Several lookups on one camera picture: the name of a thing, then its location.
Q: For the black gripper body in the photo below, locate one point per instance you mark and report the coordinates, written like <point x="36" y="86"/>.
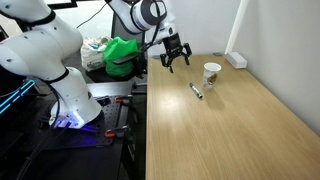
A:
<point x="172" y="43"/>

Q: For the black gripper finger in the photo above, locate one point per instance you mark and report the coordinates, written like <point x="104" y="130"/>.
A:
<point x="168" y="61"/>
<point x="186" y="53"/>

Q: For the green marker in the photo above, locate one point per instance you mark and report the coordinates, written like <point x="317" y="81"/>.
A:
<point x="196" y="90"/>

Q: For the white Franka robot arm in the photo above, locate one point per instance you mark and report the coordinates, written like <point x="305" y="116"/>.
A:
<point x="40" y="50"/>

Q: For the clear plastic cup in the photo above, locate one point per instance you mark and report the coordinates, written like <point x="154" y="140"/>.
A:
<point x="210" y="78"/>

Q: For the black office chair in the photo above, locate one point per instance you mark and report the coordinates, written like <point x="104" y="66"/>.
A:
<point x="140" y="68"/>

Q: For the small grey object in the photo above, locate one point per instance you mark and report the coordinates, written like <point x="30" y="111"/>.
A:
<point x="217" y="54"/>

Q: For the white rectangular box device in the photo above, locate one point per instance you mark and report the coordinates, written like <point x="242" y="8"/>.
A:
<point x="236" y="60"/>

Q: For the green cloth bag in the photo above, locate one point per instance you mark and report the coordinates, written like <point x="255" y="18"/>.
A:
<point x="118" y="50"/>

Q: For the white vertical strip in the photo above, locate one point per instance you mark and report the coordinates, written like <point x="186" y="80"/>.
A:
<point x="236" y="26"/>

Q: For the orange black clamp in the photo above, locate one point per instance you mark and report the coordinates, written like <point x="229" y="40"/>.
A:
<point x="115" y="132"/>
<point x="124" y="99"/>

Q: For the white plastic bag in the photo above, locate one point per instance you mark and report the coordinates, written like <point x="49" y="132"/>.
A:
<point x="91" y="56"/>

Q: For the cyan LED strip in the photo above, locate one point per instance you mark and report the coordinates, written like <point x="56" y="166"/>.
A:
<point x="20" y="91"/>

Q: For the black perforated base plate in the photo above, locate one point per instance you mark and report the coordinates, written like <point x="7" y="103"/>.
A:
<point x="106" y="116"/>

